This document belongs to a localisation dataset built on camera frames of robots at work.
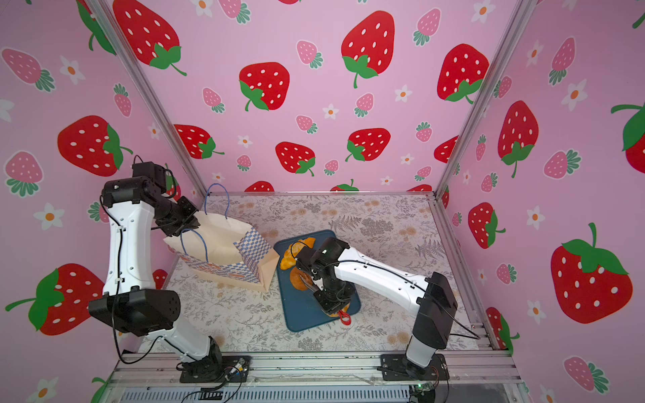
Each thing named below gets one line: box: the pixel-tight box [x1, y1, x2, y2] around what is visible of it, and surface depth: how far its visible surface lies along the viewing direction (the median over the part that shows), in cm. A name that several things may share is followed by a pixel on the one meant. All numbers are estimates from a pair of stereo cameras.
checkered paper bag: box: [163, 183, 280, 293], surface depth 80 cm
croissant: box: [280, 237, 317, 271], surface depth 98 cm
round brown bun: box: [289, 266, 314, 292], surface depth 92 cm
